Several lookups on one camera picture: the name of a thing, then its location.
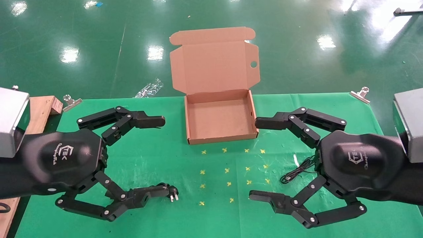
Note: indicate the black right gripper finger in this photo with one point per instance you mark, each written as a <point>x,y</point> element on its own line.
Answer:
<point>274,121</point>
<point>284,203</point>

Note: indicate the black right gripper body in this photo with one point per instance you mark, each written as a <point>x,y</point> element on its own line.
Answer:
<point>357,162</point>

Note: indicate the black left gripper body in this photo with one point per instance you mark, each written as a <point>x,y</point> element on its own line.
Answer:
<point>59,158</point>

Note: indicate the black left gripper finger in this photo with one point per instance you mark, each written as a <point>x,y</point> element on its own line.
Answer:
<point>145,120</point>
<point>132,198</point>

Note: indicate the brown cardboard box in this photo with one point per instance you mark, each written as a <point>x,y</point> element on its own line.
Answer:
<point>218,115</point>

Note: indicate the clear plastic bag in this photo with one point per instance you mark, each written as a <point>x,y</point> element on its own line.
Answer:
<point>148,89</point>

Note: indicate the brown wooden board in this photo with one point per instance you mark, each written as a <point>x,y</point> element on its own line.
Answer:
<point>41,112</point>

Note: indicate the green table cloth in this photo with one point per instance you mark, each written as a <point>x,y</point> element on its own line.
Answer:
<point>185,218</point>

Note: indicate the silver metal binder clip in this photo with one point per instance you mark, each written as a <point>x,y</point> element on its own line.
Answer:
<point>361,95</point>
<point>71,103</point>

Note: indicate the dark metal floor bar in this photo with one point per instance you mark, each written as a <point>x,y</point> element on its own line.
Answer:
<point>408,11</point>

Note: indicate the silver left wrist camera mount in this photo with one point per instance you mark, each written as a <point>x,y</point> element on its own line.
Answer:
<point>11,122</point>

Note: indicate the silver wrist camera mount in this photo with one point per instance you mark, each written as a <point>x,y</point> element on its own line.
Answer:
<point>11,122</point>
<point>411,125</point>

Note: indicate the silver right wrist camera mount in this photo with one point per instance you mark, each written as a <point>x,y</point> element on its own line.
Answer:
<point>411,125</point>

